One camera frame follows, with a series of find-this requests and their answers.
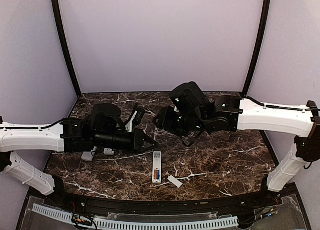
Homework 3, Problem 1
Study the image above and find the black right frame post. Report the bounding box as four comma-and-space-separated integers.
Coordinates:
241, 0, 271, 97

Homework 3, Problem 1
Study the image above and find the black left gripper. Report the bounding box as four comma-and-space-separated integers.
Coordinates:
93, 128, 159, 154

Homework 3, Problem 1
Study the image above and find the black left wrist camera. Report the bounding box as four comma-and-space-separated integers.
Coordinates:
124, 103, 146, 132

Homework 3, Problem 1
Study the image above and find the white remote back side up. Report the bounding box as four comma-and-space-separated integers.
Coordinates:
81, 151, 95, 162

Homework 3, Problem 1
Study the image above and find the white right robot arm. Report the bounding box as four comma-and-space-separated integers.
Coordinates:
153, 96, 320, 207

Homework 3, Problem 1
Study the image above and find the black frame post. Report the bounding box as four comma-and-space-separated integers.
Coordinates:
51, 0, 82, 98
241, 0, 271, 97

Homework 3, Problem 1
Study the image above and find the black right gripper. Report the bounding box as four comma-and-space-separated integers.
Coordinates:
152, 104, 208, 136

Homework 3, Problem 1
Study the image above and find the white remote with buttons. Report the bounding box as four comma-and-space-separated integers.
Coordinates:
152, 151, 162, 184

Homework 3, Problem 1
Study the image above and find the white slotted cable duct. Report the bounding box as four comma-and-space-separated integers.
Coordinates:
32, 203, 239, 229

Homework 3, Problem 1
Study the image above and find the black left frame post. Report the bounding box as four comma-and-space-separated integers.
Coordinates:
51, 0, 82, 98

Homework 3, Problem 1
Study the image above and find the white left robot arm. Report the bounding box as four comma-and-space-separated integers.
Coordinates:
0, 116, 159, 208

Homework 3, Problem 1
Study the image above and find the orange battery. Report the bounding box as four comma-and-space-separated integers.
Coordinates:
153, 169, 159, 180

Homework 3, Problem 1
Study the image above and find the white battery cover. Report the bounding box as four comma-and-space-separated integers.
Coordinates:
167, 175, 183, 188

